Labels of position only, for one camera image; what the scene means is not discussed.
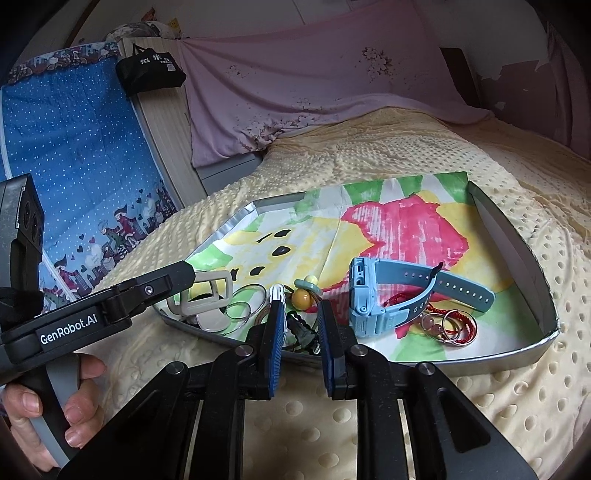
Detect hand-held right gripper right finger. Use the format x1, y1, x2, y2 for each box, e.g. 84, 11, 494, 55
316, 300, 539, 480

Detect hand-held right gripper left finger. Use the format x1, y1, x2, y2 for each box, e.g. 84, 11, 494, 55
55, 300, 287, 480

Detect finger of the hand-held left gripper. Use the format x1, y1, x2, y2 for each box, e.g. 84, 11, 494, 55
104, 260, 197, 324

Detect black hair tie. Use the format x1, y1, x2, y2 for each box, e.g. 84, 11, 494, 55
284, 311, 319, 346

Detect yellow bead pendant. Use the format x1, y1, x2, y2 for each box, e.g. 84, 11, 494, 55
291, 275, 327, 311

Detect light blue smart watch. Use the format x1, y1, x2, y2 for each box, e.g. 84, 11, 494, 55
347, 257, 496, 340

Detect pink bead bracelet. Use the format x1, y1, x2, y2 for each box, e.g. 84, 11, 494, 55
417, 313, 448, 340

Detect red string bracelet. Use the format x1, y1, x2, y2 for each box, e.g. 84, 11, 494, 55
385, 295, 479, 348

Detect person's left hand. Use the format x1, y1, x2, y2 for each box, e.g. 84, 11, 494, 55
4, 354, 108, 468

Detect blue dotted fabric wardrobe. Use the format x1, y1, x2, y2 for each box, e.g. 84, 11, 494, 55
0, 41, 186, 306

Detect colourful painted paper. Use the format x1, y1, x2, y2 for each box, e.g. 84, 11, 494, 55
185, 172, 546, 366

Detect light wooden cabinet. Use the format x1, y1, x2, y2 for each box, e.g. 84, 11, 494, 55
121, 37, 265, 197

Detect black tote bag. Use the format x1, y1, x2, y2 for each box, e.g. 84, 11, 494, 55
115, 43, 187, 97

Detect bundle of patterned cloth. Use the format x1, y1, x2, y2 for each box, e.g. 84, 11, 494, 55
103, 17, 186, 47

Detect pink flowered sheet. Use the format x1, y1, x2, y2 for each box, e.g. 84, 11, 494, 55
179, 6, 493, 169

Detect pink curtain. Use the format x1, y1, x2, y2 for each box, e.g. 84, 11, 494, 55
544, 18, 591, 160

